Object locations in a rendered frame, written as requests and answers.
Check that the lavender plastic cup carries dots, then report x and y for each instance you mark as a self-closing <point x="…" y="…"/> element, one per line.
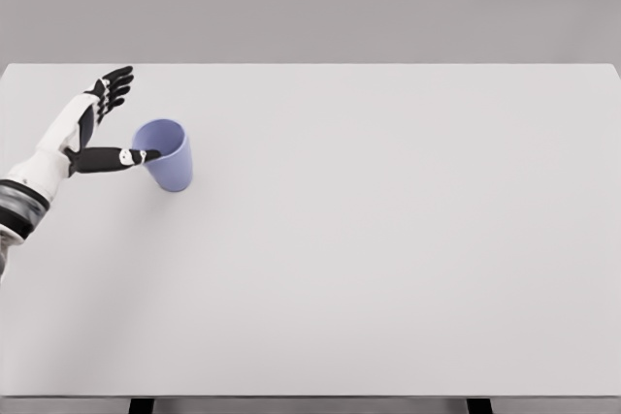
<point x="172" y="162"/>

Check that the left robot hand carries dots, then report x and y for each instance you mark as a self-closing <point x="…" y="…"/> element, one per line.
<point x="70" y="120"/>

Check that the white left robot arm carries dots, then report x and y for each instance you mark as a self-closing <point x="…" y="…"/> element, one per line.
<point x="29" y="181"/>

